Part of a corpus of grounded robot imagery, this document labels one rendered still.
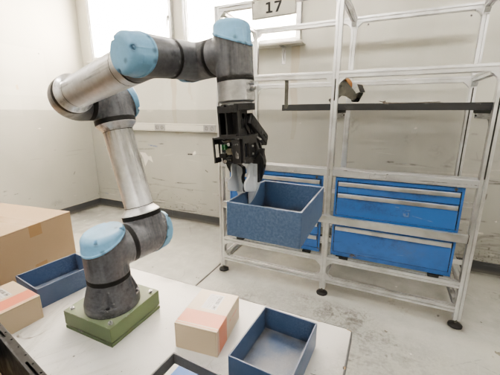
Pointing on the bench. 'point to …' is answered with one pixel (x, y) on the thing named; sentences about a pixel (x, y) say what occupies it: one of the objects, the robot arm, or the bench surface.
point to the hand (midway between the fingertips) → (248, 196)
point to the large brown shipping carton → (32, 239)
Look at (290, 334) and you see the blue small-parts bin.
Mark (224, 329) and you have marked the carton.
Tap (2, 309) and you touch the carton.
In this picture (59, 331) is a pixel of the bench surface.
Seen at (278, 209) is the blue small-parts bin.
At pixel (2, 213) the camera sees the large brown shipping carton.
